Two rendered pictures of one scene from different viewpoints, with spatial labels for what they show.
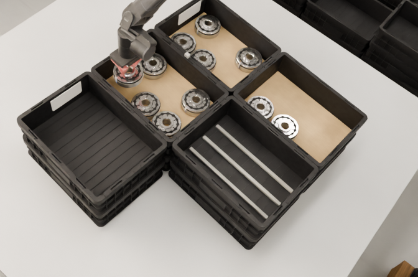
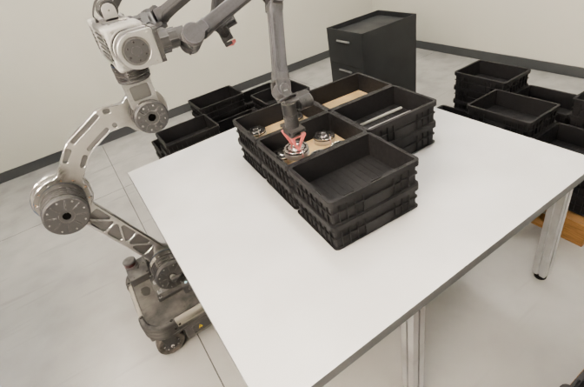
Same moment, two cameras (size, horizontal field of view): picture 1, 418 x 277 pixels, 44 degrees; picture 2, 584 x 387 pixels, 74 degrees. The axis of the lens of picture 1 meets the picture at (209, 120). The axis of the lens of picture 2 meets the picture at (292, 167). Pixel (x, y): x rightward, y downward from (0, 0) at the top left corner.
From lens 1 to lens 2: 162 cm
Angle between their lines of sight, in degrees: 44
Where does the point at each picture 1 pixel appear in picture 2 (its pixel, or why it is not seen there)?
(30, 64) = (233, 254)
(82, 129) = (334, 191)
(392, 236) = not seen: hidden behind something
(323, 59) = not seen: hidden behind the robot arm
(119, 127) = (336, 173)
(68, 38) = (215, 229)
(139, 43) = (302, 96)
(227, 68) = not seen: hidden behind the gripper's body
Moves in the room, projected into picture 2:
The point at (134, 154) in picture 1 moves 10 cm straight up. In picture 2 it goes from (364, 165) to (362, 144)
